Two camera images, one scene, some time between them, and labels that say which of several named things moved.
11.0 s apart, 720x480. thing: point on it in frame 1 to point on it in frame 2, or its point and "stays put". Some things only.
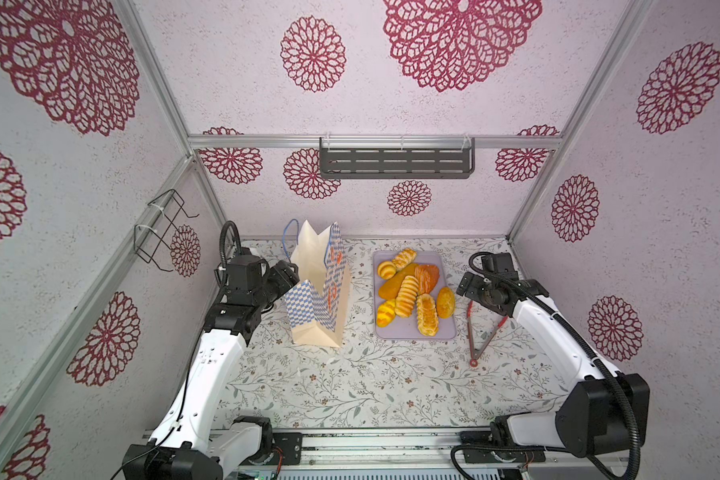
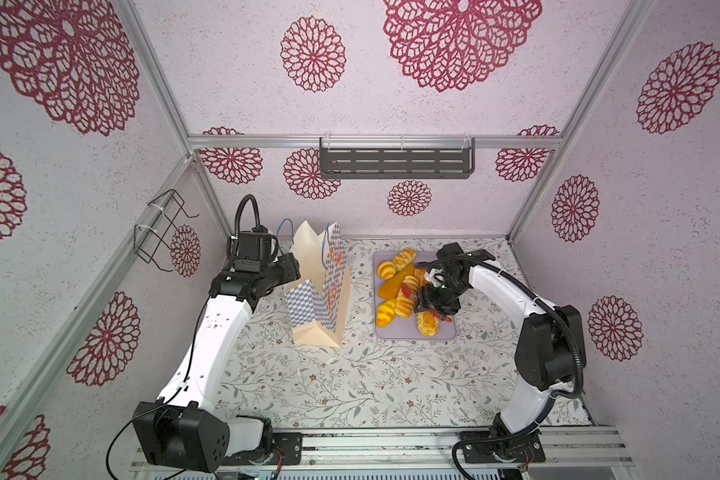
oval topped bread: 427,315 stays put
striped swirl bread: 405,302 stays put
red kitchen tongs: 476,355 to 406,291
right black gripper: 475,282 to 425,296
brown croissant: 428,276 stays put
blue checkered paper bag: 317,302 stays put
